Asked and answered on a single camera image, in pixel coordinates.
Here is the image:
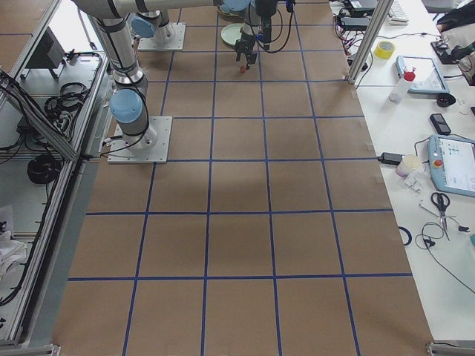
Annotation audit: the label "light green plate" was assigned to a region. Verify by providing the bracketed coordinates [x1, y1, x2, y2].
[220, 23, 243, 47]

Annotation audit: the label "wicker fruit basket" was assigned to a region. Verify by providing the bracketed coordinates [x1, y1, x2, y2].
[217, 4, 243, 17]

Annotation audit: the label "yellow tape roll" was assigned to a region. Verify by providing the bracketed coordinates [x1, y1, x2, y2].
[374, 41, 396, 59]

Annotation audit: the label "white bottle red cap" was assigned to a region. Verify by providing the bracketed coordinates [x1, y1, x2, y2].
[388, 67, 416, 104]

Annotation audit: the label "upper blue teach pendant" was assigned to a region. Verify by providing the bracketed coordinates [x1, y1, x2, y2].
[395, 56, 450, 94]

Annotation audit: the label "blue teach pendant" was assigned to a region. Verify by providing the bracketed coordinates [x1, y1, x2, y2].
[427, 135, 474, 197]
[395, 56, 450, 94]

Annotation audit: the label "black power adapter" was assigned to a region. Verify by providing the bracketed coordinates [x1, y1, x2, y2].
[377, 152, 404, 166]

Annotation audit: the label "white paper cup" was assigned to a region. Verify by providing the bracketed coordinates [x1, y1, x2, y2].
[396, 154, 422, 178]

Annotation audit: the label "black round object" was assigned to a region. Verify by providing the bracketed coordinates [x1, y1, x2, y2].
[436, 93, 456, 108]

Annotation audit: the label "grey control box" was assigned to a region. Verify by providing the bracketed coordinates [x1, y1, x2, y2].
[25, 27, 65, 79]

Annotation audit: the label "black phone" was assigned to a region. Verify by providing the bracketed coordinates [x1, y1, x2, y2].
[429, 113, 451, 136]

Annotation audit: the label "lower blue teach pendant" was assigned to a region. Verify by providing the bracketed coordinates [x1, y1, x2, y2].
[427, 135, 474, 197]

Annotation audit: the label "black scissors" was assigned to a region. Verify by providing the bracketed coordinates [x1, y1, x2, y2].
[430, 192, 451, 240]

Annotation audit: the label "blue tape roll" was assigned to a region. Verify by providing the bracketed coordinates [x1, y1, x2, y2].
[398, 226, 413, 246]

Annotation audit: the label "aluminium frame post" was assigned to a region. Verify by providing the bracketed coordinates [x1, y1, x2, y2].
[347, 0, 393, 85]

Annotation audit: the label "coiled black cables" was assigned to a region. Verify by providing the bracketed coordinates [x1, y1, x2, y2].
[27, 154, 62, 185]

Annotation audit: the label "aluminium side frame rail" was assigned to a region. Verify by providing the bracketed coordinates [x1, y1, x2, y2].
[1, 52, 111, 346]

